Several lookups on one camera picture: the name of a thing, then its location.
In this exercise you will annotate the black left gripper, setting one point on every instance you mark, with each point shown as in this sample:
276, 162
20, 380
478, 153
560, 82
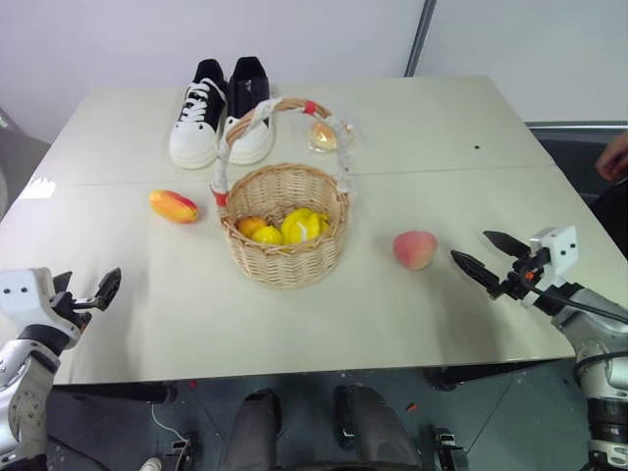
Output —
73, 309

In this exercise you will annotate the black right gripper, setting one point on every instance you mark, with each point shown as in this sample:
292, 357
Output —
522, 277

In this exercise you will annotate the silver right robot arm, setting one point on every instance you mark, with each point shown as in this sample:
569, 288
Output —
601, 353

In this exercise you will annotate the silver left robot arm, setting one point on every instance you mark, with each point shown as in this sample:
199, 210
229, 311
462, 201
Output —
24, 387

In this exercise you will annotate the small orange fruit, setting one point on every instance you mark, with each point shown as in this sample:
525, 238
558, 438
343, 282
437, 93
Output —
249, 225

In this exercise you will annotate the yellow star fruit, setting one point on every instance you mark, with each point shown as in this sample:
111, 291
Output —
301, 226

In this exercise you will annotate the wicker basket with handle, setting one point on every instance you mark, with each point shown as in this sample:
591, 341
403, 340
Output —
289, 255

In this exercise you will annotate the bystander bare hand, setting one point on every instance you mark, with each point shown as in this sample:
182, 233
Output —
615, 157

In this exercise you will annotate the pink peach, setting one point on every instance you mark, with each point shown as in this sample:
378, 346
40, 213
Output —
414, 249

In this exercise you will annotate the red yellow mango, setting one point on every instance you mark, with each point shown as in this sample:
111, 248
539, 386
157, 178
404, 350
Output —
173, 206

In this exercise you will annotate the black white sneaker with laces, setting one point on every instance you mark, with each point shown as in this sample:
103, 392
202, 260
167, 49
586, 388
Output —
195, 132

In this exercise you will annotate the yellow lemon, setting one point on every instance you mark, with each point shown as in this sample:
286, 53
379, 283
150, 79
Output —
268, 235

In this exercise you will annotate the plastic wrapped orange pastry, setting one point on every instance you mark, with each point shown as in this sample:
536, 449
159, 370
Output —
324, 137

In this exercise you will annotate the dark rounded shape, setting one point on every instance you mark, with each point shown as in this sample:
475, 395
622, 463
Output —
373, 432
255, 432

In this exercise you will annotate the black white sneaker without laces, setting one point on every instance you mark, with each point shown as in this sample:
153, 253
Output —
249, 105

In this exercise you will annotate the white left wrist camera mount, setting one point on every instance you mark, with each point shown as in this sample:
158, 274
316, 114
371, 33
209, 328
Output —
22, 294

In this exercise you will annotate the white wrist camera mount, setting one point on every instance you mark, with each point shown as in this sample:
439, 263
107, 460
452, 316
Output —
557, 247
22, 294

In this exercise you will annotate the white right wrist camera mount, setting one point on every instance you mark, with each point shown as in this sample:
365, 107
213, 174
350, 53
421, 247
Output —
557, 247

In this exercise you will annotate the black table frame bar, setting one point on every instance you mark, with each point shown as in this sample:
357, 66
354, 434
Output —
118, 392
461, 377

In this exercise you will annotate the grey metal post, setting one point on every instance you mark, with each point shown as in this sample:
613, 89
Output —
420, 36

